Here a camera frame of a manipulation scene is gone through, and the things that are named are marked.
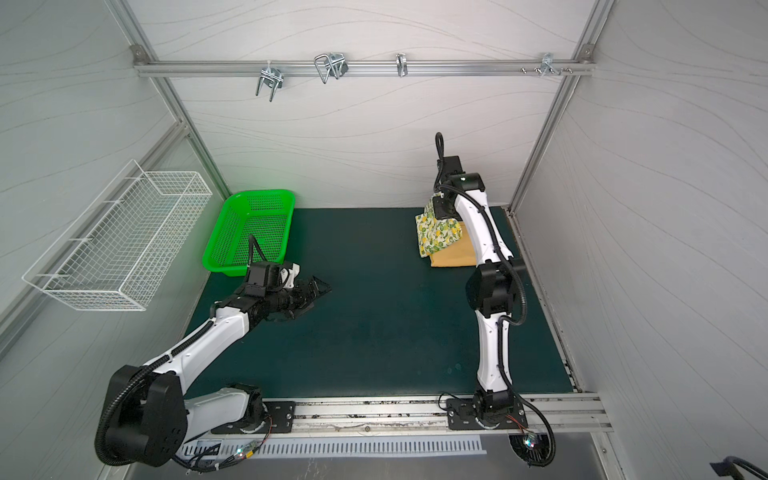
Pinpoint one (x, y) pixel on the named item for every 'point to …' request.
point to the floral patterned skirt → (433, 233)
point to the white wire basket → (117, 252)
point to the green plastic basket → (253, 228)
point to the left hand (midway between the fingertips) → (327, 290)
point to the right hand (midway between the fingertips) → (456, 203)
